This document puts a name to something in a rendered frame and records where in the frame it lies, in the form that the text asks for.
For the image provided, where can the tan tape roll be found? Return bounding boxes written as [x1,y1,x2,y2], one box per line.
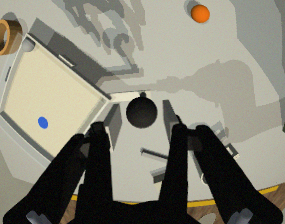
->
[0,19,23,55]

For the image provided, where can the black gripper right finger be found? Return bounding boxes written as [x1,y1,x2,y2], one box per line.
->
[152,100,283,224]

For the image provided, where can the orange ball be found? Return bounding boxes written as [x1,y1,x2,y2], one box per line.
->
[191,5,210,23]

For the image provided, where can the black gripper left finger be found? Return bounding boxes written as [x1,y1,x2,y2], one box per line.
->
[3,103,122,224]

